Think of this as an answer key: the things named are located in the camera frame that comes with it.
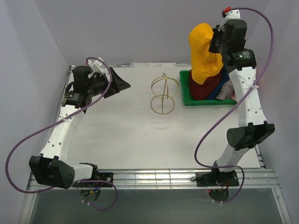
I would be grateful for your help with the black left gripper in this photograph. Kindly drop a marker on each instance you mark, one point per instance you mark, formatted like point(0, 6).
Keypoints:
point(121, 84)

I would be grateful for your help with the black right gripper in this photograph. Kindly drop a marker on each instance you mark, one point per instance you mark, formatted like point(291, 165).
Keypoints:
point(216, 32)

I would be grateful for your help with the yellow bucket hat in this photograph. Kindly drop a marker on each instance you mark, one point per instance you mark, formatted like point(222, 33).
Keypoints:
point(204, 64)

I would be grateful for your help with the blue bucket hat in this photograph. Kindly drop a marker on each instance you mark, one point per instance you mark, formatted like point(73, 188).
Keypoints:
point(223, 80)

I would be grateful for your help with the dark red bucket hat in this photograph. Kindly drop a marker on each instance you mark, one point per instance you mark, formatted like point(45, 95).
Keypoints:
point(206, 91)

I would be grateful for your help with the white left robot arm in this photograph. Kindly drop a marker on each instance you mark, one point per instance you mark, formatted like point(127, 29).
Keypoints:
point(50, 167)

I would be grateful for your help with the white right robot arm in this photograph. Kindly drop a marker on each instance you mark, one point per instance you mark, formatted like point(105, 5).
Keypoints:
point(229, 40)

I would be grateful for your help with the paper sheets at back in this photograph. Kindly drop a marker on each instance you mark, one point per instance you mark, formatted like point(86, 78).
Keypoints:
point(153, 65)

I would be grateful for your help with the green plastic tray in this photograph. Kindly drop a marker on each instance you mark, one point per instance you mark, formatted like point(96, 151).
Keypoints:
point(188, 100)

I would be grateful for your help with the grey bucket hat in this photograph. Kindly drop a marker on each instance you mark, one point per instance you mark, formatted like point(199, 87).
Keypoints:
point(226, 91)

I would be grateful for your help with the pink bucket hat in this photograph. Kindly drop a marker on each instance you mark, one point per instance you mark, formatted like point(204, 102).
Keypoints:
point(231, 96)

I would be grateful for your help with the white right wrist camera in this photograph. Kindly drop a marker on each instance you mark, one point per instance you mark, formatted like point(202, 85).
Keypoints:
point(229, 14)

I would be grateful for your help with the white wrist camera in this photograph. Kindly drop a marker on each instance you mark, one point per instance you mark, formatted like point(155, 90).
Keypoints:
point(95, 65)
point(229, 14)

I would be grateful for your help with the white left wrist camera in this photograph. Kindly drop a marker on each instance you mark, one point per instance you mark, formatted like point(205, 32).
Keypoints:
point(95, 65)

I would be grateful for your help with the gold wire hat stand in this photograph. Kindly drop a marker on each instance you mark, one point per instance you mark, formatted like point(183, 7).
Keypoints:
point(165, 94)

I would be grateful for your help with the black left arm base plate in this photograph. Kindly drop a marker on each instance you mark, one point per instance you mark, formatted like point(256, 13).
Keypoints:
point(106, 176)

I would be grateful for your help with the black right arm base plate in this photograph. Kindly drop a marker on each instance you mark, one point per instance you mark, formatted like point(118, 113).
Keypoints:
point(203, 179)

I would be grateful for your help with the aluminium front rail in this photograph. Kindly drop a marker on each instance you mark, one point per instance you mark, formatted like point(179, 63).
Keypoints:
point(259, 178)

